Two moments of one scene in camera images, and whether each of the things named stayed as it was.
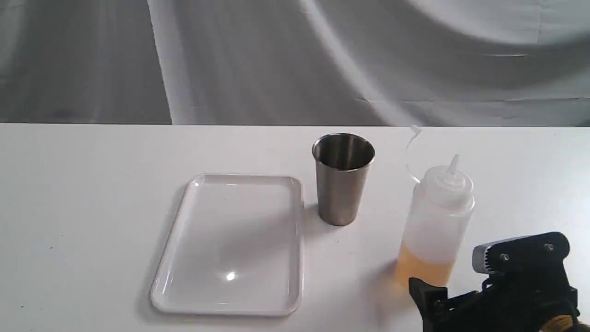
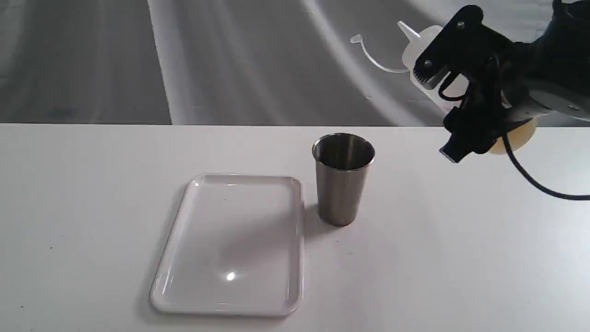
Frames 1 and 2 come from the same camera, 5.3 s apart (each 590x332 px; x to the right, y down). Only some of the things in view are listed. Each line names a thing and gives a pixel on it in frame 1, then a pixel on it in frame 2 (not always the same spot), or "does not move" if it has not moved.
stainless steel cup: x=342 y=161 does not move
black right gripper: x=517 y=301 to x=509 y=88
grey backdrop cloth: x=322 y=63 does not move
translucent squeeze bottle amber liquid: x=444 y=204 to x=444 y=93
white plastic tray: x=236 y=247 does not move
